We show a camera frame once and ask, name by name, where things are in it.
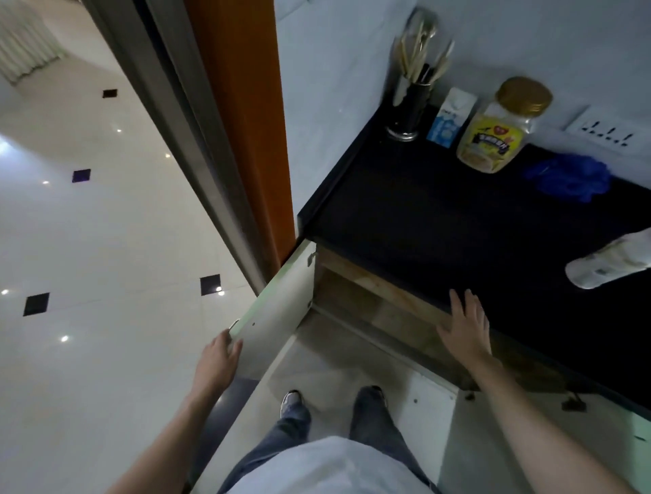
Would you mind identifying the person's right hand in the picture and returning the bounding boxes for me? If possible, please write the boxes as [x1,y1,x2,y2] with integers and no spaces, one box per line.
[436,288,493,380]

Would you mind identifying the person's left hand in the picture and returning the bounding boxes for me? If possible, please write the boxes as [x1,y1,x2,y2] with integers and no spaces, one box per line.
[191,328,244,403]

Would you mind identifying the light green cabinet door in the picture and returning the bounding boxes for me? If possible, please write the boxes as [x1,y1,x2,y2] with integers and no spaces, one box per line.
[437,389,651,494]
[227,239,319,383]

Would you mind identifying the light green kitchen cabinet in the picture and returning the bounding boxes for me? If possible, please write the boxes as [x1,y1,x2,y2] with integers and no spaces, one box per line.
[191,239,651,494]

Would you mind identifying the person's left forearm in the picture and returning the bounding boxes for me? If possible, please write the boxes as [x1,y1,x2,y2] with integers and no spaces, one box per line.
[104,387,217,494]

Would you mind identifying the person's right forearm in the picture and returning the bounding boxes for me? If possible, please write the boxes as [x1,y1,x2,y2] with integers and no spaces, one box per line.
[465,355,639,494]

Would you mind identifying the person's left shoe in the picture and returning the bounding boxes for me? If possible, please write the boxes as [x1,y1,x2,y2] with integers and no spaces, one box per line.
[279,390,304,419]

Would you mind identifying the person's blue jeans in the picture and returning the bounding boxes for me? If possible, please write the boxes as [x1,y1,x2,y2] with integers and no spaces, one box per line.
[216,386,441,494]

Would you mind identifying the person's white shirt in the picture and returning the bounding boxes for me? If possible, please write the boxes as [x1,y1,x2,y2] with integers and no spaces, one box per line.
[223,436,433,494]

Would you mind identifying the white bottle red cap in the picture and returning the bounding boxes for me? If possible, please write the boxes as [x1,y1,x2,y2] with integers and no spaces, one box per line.
[565,227,651,291]

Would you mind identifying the blue crumpled cloth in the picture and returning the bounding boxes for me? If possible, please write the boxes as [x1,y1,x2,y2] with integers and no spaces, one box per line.
[521,152,613,204]

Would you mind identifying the clear jar gold lid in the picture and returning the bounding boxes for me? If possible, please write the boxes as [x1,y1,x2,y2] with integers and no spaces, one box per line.
[456,76,554,175]

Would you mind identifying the blue white milk carton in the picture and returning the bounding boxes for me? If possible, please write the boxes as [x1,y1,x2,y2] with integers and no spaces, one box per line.
[426,86,478,149]

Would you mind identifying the grey metal door jamb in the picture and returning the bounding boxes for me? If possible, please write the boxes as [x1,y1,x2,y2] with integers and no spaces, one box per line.
[81,0,268,296]

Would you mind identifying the white curtain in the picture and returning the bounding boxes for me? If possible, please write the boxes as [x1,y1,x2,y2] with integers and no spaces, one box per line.
[0,0,67,85]

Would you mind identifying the orange wooden door frame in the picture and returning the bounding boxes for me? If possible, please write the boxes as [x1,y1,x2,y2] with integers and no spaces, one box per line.
[182,0,297,278]

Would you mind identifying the white wall power socket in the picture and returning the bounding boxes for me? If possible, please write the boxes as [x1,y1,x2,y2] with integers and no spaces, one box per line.
[564,104,651,156]

